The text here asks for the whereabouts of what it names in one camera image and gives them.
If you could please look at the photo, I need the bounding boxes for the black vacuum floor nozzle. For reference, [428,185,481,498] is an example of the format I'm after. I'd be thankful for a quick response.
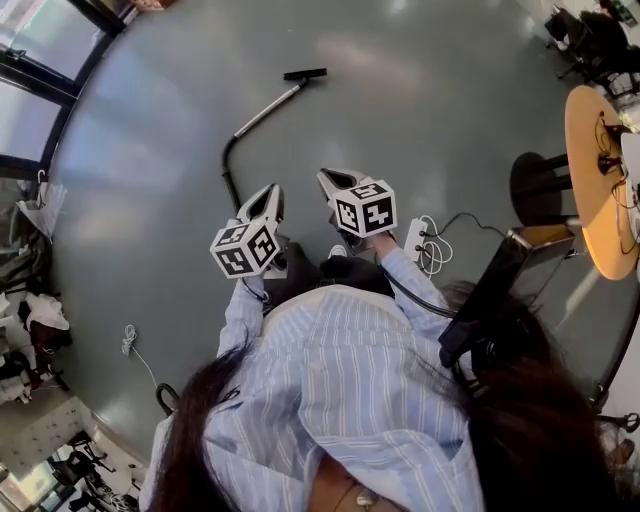
[282,67,329,86]

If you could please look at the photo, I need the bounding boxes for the round wooden table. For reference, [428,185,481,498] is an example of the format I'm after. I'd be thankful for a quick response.
[564,83,640,281]

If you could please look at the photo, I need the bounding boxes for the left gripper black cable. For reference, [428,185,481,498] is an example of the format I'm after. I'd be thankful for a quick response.
[242,277,269,304]

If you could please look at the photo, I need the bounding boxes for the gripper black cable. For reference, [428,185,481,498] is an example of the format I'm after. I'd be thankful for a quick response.
[242,277,269,304]
[382,264,457,319]

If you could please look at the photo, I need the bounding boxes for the black tripod stands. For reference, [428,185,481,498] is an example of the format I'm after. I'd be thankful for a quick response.
[44,429,142,512]

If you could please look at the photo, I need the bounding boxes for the black floor cable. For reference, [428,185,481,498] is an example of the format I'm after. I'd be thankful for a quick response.
[433,212,509,239]

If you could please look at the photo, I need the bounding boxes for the person's dark trousers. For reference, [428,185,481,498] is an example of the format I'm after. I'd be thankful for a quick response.
[262,242,396,301]

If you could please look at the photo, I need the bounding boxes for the black table cable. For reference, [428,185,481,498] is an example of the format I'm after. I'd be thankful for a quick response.
[593,112,639,257]

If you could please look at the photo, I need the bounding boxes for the person's left forearm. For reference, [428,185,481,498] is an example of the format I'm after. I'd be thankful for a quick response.
[217,277,274,356]

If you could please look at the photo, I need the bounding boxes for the black framed window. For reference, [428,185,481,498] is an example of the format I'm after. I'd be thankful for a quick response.
[0,0,126,176]

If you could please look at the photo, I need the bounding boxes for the white power strip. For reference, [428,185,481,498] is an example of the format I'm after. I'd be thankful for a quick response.
[403,215,454,277]

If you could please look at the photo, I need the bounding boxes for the white device on table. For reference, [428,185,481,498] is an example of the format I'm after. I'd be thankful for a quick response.
[619,132,640,202]

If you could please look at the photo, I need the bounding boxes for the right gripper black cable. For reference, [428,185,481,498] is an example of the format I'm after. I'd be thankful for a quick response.
[382,264,457,319]

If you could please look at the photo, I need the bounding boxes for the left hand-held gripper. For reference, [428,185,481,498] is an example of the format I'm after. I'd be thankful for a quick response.
[209,182,292,281]

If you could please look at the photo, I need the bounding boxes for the white cloth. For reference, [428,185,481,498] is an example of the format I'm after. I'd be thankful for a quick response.
[24,292,71,334]

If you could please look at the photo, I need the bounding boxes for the white knotted rope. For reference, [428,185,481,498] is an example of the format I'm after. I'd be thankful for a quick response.
[121,324,159,389]

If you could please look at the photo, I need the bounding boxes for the transparent umbrella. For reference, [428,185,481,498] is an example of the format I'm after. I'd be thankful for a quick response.
[17,169,69,242]

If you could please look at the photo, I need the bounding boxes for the person's right forearm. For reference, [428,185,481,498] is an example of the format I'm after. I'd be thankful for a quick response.
[372,234,451,331]

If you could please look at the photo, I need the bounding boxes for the vacuum hose with metal wand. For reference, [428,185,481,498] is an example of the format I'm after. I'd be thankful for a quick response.
[222,134,246,214]
[233,82,307,139]

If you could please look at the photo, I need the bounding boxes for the black office chair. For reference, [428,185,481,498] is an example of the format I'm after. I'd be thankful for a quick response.
[544,3,640,99]

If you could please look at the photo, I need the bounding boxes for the thin pendant necklace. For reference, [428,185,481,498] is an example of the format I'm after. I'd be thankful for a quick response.
[334,477,382,512]

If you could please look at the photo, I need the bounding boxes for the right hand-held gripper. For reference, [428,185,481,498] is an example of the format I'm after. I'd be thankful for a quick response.
[316,167,399,256]

